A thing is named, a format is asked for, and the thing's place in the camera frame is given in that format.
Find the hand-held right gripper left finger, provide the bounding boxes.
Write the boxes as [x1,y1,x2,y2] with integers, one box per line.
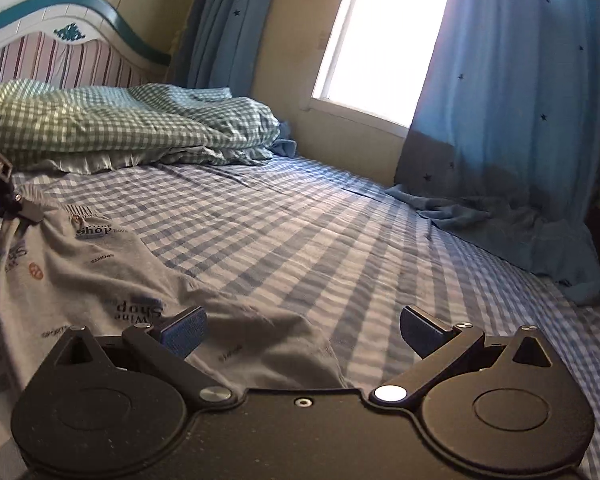
[50,305,238,408]

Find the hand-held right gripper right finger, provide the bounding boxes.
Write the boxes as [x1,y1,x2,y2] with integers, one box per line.
[369,305,553,406]

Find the grey printed pants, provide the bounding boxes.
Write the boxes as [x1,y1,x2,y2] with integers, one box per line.
[0,185,357,392]

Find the green checkered quilt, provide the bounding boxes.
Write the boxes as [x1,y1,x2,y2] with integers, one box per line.
[0,79,282,175]

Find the striped headboard with teal trim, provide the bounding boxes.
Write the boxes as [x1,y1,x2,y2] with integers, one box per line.
[0,0,173,95]

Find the large blue cloth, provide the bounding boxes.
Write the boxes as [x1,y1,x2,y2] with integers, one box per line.
[385,184,501,233]

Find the blue checkered bed sheet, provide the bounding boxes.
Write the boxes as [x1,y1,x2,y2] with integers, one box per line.
[0,152,600,480]

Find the small blue cloth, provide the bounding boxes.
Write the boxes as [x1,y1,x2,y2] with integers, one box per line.
[270,121,299,157]

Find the blue star curtain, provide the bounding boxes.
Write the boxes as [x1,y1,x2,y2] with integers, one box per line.
[172,0,301,92]
[394,0,600,306]

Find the window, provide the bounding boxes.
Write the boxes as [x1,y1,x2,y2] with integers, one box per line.
[307,0,458,137]

